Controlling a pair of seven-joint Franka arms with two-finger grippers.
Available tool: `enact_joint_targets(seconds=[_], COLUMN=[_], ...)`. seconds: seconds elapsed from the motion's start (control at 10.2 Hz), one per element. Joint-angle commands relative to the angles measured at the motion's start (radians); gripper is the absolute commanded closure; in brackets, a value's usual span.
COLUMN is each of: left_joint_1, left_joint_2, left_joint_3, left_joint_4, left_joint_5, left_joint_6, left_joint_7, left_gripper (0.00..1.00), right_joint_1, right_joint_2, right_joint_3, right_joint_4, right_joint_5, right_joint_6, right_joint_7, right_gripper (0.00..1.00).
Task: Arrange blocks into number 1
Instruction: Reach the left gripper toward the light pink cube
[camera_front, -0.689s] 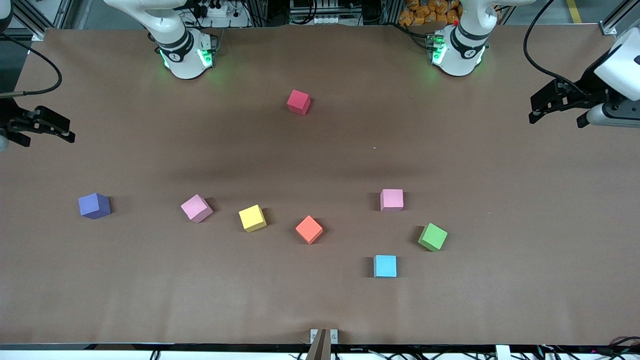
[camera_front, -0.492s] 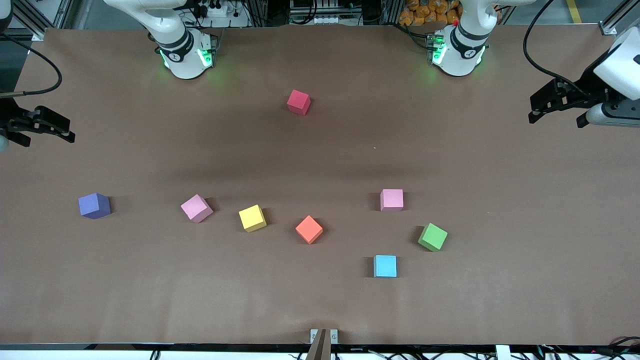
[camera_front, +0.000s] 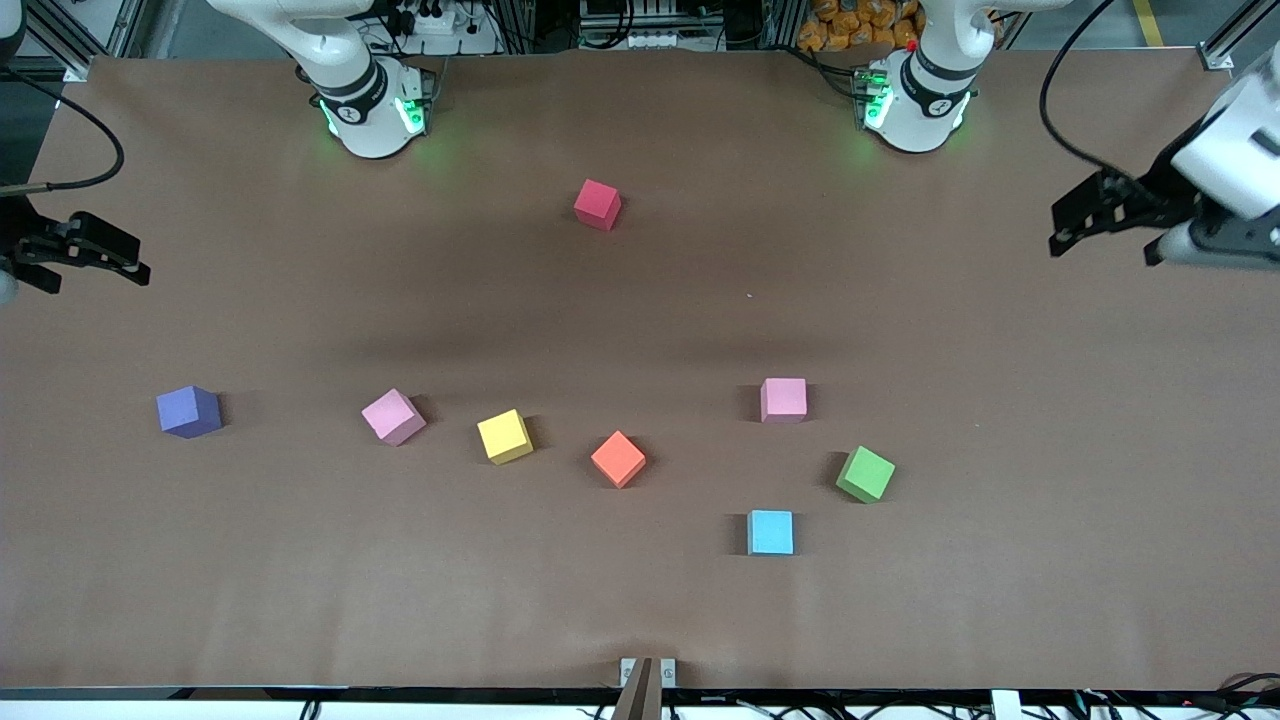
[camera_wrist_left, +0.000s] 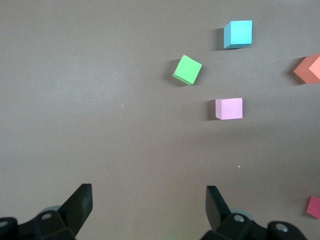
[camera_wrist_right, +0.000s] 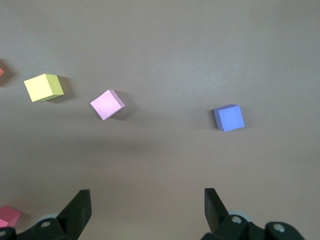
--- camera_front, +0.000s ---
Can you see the green foam cube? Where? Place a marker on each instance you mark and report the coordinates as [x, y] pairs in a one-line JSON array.
[[866, 473]]

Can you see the orange yellow objects pile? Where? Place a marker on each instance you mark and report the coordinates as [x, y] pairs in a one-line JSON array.
[[840, 25]]

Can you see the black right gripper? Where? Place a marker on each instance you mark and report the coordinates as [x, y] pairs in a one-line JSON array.
[[17, 237]]

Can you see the purple foam cube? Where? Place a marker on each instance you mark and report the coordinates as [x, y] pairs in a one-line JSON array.
[[188, 410]]

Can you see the yellow foam cube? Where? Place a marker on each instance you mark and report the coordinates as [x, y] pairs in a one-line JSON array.
[[504, 436]]

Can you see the brown table cover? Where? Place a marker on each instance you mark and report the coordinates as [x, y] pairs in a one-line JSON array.
[[300, 600]]

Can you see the brown camera stand pole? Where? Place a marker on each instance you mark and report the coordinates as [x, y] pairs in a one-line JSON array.
[[640, 700]]

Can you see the light blue foam cube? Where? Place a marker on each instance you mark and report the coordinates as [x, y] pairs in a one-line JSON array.
[[771, 532]]

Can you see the small white box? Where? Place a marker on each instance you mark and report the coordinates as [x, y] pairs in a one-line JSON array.
[[1005, 708]]

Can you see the small metal bracket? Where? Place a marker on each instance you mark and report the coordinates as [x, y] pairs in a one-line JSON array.
[[627, 672]]

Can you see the aluminium frame profile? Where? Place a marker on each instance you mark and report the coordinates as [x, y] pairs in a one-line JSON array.
[[78, 70], [1218, 58]]

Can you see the pink foam cube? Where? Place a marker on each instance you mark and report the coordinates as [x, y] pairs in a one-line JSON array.
[[783, 398], [392, 415]]

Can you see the white power strip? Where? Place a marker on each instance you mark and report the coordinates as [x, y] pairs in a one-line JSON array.
[[455, 25], [640, 40]]

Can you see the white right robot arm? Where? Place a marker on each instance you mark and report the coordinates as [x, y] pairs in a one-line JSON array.
[[370, 130]]

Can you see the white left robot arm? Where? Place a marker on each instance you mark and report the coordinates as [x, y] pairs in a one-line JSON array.
[[925, 125]]

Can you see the red foam cube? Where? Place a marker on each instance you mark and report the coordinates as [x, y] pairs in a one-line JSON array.
[[597, 203]]

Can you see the orange foam cube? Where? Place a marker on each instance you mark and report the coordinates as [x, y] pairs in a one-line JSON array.
[[618, 457]]

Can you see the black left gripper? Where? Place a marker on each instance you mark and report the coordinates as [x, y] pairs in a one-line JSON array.
[[1163, 190]]

